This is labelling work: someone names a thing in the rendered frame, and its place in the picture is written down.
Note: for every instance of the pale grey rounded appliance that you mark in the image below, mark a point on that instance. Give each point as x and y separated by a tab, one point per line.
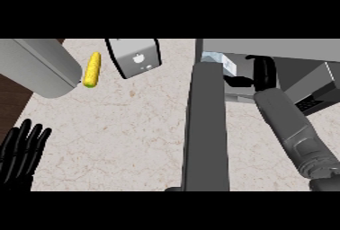
36	66

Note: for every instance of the pale blue milk carton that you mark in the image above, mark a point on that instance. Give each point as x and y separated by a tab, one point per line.
224	61

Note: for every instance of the grey microwave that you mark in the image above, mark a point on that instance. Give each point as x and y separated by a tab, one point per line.
283	68

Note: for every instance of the yellow corn cob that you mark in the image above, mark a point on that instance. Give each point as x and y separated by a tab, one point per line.
92	70

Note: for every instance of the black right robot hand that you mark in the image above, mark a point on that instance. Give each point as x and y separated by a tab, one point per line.
264	75

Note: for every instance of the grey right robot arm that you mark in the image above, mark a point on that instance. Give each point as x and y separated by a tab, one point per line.
296	140

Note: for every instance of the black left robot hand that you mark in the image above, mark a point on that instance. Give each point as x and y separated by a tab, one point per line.
20	155

